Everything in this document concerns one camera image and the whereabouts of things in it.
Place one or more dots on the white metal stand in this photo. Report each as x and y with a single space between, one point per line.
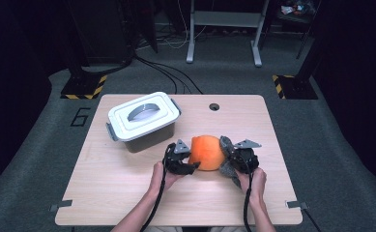
227 18

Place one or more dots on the dark cabinet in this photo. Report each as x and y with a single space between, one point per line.
101 32

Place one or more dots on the person's right hand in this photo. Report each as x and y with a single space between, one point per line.
258 185

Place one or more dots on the grey table corner bracket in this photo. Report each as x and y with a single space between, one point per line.
296 204
61 205

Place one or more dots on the pile of colourful small things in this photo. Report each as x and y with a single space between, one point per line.
296 8

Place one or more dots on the striped black stand base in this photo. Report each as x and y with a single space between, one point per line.
296 87
82 87

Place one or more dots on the grey transparent storage box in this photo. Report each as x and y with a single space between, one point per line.
150 141

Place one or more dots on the grey fuzzy cloth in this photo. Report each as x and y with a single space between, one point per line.
227 145

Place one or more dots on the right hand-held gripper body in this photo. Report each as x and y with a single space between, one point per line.
245 159

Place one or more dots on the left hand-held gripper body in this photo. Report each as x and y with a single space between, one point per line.
174 161

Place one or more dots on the person's left hand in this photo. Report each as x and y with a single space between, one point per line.
158 180

